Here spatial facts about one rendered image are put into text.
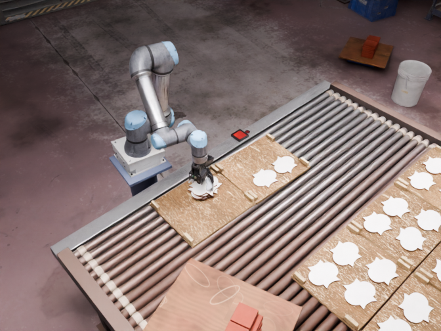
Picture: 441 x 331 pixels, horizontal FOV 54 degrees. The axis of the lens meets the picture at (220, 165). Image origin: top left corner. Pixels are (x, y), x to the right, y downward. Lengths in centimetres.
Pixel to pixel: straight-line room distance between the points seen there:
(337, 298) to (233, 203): 67
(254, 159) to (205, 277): 85
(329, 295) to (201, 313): 56
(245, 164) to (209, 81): 245
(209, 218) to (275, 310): 61
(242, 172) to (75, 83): 296
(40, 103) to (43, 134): 51
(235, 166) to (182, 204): 39
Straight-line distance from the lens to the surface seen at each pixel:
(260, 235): 213
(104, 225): 223
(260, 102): 446
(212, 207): 220
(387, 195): 241
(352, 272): 207
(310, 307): 196
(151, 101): 203
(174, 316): 177
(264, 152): 250
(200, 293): 181
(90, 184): 375
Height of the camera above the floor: 262
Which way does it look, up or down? 44 degrees down
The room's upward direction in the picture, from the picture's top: straight up
